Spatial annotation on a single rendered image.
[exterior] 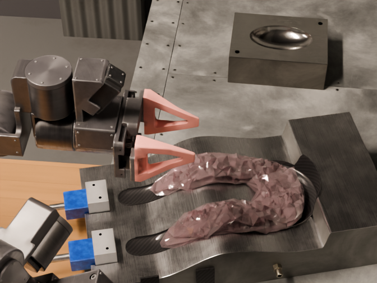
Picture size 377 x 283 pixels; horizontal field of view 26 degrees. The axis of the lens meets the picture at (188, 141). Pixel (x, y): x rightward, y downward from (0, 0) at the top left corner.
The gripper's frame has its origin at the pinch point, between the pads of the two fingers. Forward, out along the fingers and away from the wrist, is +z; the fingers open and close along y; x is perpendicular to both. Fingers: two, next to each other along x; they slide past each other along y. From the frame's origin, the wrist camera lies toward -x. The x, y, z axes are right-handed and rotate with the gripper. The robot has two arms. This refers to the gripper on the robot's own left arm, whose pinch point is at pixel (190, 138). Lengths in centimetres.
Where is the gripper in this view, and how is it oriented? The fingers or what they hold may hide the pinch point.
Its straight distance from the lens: 104.7
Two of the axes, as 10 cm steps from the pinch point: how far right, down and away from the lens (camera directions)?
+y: 0.9, -7.2, 6.9
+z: 10.0, 0.8, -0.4
